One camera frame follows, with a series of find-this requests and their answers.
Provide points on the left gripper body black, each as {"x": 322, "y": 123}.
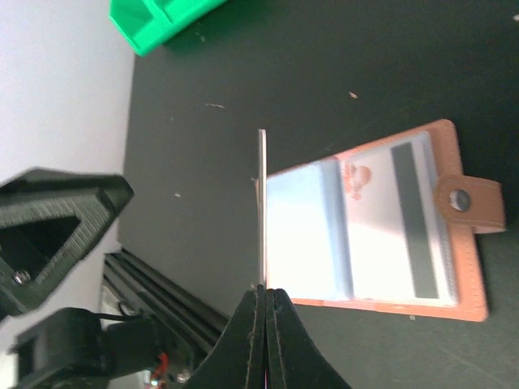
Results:
{"x": 77, "y": 348}

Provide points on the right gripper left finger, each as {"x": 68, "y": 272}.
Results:
{"x": 237, "y": 359}

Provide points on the black aluminium front rail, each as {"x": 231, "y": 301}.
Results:
{"x": 162, "y": 283}

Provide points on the brown leather card holder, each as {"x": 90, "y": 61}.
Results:
{"x": 388, "y": 226}

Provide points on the white blossom credit card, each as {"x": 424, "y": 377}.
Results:
{"x": 262, "y": 203}

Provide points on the green bin left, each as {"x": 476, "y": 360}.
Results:
{"x": 147, "y": 24}

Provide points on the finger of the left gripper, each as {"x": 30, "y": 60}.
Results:
{"x": 51, "y": 220}

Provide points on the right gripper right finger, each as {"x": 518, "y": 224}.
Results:
{"x": 293, "y": 360}

